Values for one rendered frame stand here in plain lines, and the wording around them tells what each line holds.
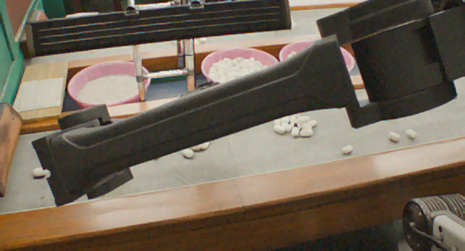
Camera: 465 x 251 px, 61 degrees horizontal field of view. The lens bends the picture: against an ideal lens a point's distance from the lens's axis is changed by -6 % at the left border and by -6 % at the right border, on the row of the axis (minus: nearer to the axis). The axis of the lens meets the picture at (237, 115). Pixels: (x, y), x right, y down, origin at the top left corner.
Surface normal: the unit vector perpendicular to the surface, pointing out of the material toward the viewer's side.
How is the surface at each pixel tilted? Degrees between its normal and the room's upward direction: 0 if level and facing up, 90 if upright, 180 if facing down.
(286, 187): 0
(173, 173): 0
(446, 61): 60
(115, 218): 0
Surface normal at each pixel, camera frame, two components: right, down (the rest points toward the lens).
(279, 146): 0.02, -0.80
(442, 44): -0.07, 0.11
